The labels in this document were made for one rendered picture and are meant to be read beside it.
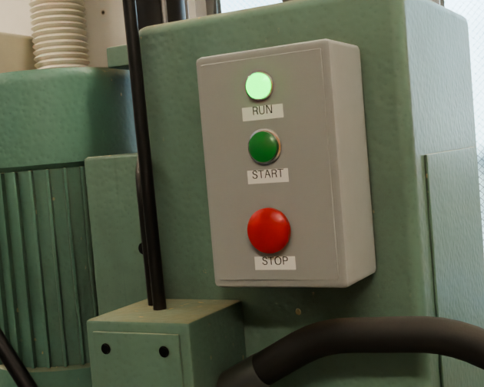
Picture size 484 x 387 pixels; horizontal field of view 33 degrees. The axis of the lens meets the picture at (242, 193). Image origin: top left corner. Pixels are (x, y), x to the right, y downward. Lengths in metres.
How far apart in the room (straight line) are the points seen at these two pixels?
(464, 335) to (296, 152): 0.16
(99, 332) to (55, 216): 0.20
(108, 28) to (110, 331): 1.88
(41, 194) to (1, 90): 0.10
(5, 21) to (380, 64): 2.16
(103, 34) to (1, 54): 0.30
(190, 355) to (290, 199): 0.13
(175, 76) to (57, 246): 0.22
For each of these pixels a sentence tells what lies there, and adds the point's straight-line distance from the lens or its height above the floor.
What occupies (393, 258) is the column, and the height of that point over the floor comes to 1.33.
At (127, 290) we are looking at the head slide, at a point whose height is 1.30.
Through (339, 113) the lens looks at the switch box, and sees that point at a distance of 0.52.
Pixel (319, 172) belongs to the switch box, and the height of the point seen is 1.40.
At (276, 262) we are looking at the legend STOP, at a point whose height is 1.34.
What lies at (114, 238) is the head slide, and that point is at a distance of 0.73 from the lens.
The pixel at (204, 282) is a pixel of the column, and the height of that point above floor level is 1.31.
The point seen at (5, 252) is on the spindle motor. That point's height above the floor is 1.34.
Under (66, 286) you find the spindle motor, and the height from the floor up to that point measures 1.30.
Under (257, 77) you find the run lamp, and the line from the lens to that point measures 0.53.
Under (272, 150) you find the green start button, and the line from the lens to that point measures 0.52.
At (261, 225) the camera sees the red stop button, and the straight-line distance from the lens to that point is 0.53.
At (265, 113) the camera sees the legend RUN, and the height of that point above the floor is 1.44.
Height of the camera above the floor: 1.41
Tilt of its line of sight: 3 degrees down
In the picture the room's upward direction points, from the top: 5 degrees counter-clockwise
